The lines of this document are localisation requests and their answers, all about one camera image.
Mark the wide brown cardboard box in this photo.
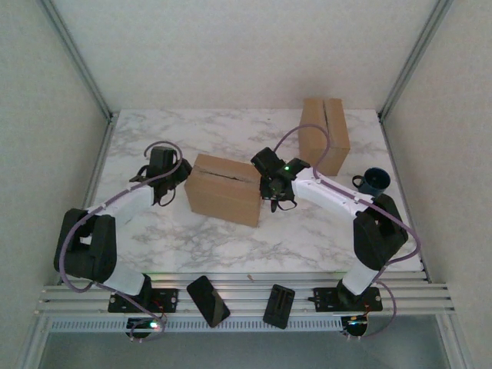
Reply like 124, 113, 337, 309
184, 153, 267, 228

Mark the narrow brown cardboard box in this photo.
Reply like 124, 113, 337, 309
298, 98, 351, 177

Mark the dark blue mug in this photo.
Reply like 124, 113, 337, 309
352, 167, 392, 199

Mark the black phone holder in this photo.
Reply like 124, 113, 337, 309
262, 283, 296, 331

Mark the black smartphone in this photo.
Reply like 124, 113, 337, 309
186, 274, 231, 328

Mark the controller board with LED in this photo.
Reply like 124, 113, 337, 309
341, 314, 371, 341
126, 317, 167, 343

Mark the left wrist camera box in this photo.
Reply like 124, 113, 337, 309
148, 145, 177, 178

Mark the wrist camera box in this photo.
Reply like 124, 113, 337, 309
251, 147, 282, 175
148, 145, 177, 178

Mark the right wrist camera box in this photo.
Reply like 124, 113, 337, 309
251, 147, 282, 175

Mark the aluminium left side rail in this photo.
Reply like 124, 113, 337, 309
57, 113, 118, 285

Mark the aluminium rail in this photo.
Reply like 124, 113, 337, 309
378, 113, 434, 284
57, 113, 118, 285

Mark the aluminium mounting rail beam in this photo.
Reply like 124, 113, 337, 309
34, 271, 457, 318

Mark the aluminium right side rail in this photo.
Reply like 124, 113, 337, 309
378, 113, 434, 284

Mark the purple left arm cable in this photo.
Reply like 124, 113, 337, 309
61, 141, 185, 344

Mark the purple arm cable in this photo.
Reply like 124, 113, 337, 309
275, 123, 422, 340
61, 141, 185, 344

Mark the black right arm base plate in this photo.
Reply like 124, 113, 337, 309
313, 286, 384, 313

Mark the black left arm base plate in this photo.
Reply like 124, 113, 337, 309
107, 288, 181, 313

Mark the grey slotted cable duct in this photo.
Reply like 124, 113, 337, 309
48, 317, 343, 334

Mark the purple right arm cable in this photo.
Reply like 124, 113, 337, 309
275, 123, 422, 340

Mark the aluminium left frame post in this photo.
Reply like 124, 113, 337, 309
36, 0, 115, 120

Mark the aluminium frame post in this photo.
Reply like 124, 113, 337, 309
36, 0, 115, 120
378, 0, 454, 120

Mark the aluminium right frame post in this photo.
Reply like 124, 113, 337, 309
378, 0, 454, 120

